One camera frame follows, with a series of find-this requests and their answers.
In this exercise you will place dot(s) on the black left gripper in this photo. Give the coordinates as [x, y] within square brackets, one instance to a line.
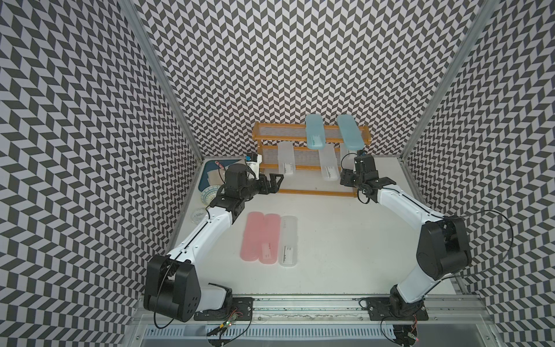
[274, 186]

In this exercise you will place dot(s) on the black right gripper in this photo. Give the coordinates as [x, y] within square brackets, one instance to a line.
[345, 178]

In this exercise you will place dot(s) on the white pencil case labelled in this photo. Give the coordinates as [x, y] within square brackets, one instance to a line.
[286, 158]
[288, 249]

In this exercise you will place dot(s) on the white pencil case label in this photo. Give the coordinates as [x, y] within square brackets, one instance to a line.
[346, 157]

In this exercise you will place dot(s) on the frosted white pencil case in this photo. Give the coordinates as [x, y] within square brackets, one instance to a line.
[328, 163]

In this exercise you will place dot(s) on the teal pencil case plain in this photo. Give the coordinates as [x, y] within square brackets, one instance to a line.
[350, 132]

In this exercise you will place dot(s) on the pink pencil case labelled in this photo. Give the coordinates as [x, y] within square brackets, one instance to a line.
[269, 239]

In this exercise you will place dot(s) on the teal pencil case labelled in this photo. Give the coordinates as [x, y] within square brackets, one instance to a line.
[315, 132]

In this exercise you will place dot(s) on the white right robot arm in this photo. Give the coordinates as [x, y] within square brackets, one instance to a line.
[443, 248]

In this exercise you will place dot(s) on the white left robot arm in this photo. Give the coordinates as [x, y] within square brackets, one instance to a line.
[172, 285]

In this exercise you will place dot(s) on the beige cloth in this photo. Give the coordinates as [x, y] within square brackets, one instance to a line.
[216, 177]

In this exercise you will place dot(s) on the dark blue tray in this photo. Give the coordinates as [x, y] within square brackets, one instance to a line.
[210, 164]

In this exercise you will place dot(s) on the clear glass cup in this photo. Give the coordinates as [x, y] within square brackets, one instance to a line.
[198, 215]

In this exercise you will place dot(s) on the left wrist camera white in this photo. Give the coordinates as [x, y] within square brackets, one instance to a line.
[253, 161]

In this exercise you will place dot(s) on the orange three-tier wire shelf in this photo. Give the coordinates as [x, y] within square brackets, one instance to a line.
[307, 178]

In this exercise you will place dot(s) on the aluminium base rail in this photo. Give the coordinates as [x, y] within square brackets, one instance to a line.
[443, 319]

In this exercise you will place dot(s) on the aluminium corner post right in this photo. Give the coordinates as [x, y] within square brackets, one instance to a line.
[464, 51]

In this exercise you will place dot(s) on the aluminium corner post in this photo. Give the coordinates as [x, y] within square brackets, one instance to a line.
[464, 51]
[130, 12]

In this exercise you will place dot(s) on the aluminium corner post left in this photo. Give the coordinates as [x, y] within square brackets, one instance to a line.
[130, 12]

